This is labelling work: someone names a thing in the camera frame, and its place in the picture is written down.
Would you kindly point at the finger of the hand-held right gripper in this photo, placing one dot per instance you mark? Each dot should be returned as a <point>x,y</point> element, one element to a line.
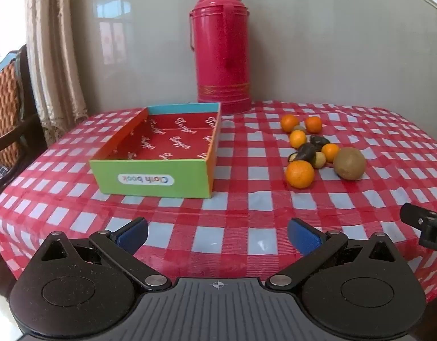
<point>433,231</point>

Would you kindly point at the dark shrivelled fruit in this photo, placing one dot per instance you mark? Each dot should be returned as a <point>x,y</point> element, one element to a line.
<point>319,140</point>
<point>306,151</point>

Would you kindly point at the red checked tablecloth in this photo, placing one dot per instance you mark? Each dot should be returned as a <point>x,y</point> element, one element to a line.
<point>239,206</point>

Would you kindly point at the beige curtain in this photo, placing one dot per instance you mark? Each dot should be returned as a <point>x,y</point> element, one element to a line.
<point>51,60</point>

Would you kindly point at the colourful cardboard box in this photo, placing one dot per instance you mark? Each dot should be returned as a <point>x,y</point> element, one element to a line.
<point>161,181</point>

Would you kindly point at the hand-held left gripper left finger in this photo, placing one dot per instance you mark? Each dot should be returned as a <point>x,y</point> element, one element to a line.
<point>133,236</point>

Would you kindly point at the large orange mandarin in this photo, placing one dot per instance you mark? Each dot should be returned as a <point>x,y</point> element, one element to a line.
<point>300,174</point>

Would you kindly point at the dark wooden chair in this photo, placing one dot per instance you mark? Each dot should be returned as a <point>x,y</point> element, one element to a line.
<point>26,128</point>

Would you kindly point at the red thermos flask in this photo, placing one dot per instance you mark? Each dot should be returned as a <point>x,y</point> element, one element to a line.
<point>222,53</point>

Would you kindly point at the small yellow-green fruit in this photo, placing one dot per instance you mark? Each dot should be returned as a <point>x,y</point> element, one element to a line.
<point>319,160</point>

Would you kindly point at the brown kiwi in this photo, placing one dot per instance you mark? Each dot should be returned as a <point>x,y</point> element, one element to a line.
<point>350,163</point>

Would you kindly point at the small orange mandarin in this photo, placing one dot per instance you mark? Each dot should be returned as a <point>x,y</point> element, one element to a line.
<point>289,122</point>
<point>297,139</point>
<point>331,152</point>
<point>313,124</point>

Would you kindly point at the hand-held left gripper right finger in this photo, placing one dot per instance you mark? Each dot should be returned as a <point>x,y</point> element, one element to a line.
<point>303,236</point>

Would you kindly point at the small tan fruit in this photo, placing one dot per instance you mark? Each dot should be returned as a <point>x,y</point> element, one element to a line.
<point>298,128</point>

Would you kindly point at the orange woven chair cushion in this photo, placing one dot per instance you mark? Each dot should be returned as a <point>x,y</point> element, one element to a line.
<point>3,113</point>

